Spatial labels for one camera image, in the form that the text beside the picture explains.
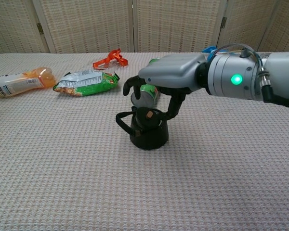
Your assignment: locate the green chips can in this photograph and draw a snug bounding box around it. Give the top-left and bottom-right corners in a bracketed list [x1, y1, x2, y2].
[131, 58, 160, 109]

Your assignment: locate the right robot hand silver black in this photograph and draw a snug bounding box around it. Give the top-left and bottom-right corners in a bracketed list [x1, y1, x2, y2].
[123, 53, 208, 121]

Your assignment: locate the woven folding screen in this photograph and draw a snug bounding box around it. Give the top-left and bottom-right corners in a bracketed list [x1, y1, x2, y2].
[0, 0, 289, 55]

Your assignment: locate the black teapot lid wooden knob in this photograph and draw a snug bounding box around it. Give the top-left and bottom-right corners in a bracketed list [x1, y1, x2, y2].
[135, 107, 163, 130]

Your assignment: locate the green snack bag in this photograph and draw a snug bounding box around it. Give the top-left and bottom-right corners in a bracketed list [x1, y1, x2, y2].
[53, 69, 120, 98]

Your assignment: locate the woven beige tablecloth with fringe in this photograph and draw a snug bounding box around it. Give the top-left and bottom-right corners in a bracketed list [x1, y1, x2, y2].
[0, 51, 289, 231]

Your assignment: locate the black teapot with handle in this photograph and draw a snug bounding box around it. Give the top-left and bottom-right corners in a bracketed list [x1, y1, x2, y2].
[115, 106, 170, 151]

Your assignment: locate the blue detergent pump bottle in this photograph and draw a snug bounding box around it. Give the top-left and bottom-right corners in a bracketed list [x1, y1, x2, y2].
[201, 46, 219, 58]

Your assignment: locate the orange plastic clip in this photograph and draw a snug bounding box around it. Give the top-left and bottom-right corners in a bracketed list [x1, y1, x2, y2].
[92, 48, 130, 71]

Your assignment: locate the orange drink plastic bottle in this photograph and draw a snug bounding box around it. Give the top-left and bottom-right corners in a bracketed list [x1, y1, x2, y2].
[0, 67, 57, 98]

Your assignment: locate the right arm wrist cable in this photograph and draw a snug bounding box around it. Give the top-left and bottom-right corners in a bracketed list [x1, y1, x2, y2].
[213, 43, 275, 103]

